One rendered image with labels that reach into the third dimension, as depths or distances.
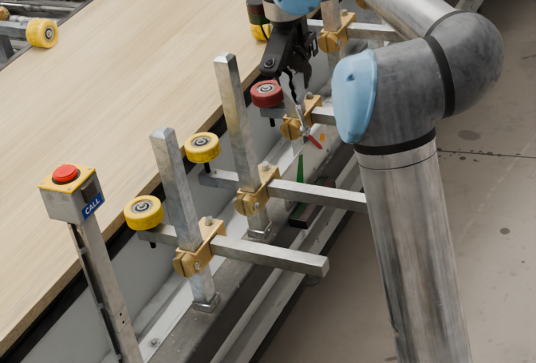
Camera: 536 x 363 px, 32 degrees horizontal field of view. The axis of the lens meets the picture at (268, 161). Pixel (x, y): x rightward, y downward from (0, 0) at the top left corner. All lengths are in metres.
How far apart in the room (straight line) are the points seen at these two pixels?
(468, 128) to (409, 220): 2.43
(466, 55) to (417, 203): 0.21
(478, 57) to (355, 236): 1.99
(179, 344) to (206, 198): 0.50
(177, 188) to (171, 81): 0.68
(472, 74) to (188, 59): 1.35
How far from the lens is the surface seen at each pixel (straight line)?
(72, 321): 1.98
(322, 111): 2.26
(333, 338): 2.88
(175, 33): 2.68
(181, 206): 1.82
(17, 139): 2.37
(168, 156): 1.76
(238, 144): 2.00
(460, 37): 1.30
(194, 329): 1.96
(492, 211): 3.29
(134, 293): 2.13
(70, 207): 1.53
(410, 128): 1.26
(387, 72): 1.25
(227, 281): 2.06
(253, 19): 2.12
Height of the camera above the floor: 2.03
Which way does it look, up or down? 34 degrees down
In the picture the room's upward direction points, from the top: 11 degrees counter-clockwise
